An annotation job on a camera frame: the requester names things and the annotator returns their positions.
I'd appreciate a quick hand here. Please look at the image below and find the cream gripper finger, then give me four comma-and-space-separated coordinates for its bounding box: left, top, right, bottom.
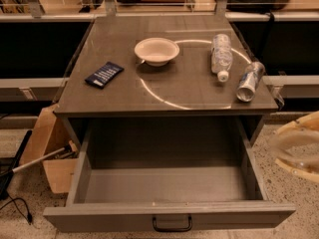
268, 112, 319, 162
275, 158, 319, 183

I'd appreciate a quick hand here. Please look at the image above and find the grey top drawer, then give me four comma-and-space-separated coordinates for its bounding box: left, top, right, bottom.
44, 117, 295, 232

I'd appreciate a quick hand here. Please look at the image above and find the grey drawer cabinet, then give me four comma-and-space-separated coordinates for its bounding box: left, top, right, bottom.
53, 14, 279, 147

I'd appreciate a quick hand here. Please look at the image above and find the silver drink can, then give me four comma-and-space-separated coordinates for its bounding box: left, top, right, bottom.
236, 62, 265, 103

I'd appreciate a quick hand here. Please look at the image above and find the clear plastic water bottle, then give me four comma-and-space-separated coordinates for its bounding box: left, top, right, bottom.
211, 34, 233, 83

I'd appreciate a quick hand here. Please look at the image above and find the white bowl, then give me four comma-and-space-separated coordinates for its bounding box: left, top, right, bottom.
135, 38, 179, 67

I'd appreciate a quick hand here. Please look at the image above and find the dark blue snack packet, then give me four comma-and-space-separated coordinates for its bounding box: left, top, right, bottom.
85, 62, 124, 89

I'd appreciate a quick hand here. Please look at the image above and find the cardboard box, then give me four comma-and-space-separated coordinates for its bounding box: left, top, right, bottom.
19, 104, 78, 193

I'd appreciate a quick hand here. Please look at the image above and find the white and black stick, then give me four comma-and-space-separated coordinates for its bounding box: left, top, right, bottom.
0, 144, 77, 178

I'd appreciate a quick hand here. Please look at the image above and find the black cable on floor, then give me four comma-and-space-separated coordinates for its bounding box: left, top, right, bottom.
0, 189, 34, 226

